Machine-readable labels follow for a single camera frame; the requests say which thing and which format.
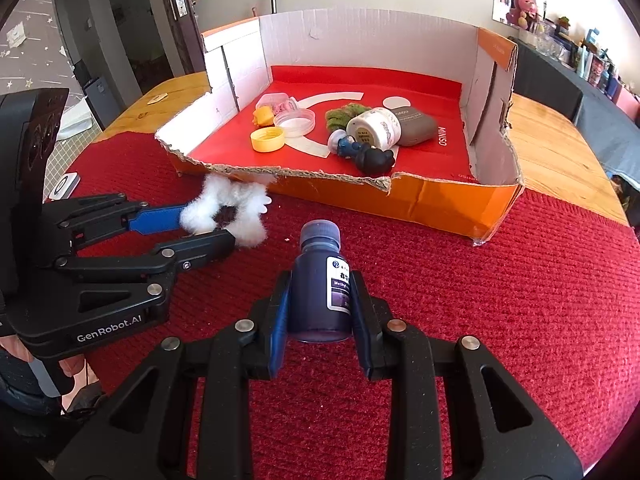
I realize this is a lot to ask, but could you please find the white fluffy star hair clip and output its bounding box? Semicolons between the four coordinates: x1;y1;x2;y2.
179;174;271;247

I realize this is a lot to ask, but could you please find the yellow bottle cap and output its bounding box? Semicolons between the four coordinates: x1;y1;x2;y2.
250;126;285;153

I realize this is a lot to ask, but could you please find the purple ink bottle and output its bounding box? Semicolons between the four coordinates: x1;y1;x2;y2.
288;220;352;344

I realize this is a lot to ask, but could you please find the yellow pink doll figurine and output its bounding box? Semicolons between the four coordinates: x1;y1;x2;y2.
253;99;298;128

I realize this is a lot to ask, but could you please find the round clear plastic lid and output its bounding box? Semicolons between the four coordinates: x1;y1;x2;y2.
273;110;316;139

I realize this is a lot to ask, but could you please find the small clear plastic box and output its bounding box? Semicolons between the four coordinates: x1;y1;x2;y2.
255;92;290;110

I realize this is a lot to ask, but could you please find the green plush toy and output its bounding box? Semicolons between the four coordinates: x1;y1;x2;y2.
324;103;370;133

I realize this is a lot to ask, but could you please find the dark blue figurine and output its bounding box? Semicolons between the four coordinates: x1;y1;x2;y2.
328;129;396;177

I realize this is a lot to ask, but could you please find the white cream jar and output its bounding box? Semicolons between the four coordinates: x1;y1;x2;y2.
346;107;401;151

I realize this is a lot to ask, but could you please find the brown eye shadow case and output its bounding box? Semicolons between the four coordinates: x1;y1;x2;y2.
392;106;438;148

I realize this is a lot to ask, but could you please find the person's left hand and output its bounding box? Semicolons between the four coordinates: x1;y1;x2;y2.
1;335;85;415

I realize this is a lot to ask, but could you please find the white device on table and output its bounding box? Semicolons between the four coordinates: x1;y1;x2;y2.
48;172;80;202

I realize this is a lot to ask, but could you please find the red knitted table cloth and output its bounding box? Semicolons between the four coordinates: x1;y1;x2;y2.
62;131;640;480

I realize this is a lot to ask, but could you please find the dark brown door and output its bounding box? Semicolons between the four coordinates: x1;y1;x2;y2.
162;0;205;74

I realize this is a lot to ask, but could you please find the orange cardboard box tray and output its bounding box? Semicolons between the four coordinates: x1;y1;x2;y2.
156;9;524;244

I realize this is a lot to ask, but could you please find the red miniso bag liner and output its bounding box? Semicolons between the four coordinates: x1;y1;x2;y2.
188;65;475;182

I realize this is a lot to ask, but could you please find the dark cloth side table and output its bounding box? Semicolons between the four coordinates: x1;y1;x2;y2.
514;40;640;186

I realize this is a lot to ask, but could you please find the pink bunny plush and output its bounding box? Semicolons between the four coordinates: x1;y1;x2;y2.
506;0;538;30

